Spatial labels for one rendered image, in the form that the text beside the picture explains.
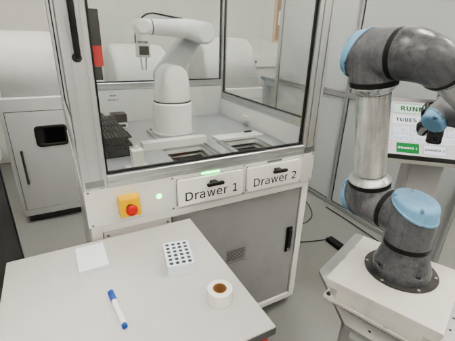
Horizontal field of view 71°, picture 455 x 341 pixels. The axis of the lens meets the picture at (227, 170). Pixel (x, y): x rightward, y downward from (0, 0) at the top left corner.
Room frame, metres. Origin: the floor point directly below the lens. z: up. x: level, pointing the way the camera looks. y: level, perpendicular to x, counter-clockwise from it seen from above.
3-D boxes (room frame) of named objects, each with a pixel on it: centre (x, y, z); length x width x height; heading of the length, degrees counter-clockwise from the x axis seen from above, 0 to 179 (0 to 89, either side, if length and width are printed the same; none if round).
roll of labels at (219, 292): (0.68, 0.01, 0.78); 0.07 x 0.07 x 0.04
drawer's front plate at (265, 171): (1.31, -0.21, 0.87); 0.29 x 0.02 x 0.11; 119
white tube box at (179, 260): (0.83, 0.15, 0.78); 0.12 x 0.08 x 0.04; 19
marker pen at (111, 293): (0.63, 0.28, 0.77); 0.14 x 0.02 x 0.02; 34
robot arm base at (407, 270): (0.74, -0.50, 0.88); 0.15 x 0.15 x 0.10
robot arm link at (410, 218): (0.75, -0.50, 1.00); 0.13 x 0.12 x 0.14; 29
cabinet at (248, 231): (1.60, 0.25, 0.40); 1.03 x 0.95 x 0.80; 119
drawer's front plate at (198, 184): (1.16, 0.06, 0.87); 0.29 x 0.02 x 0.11; 119
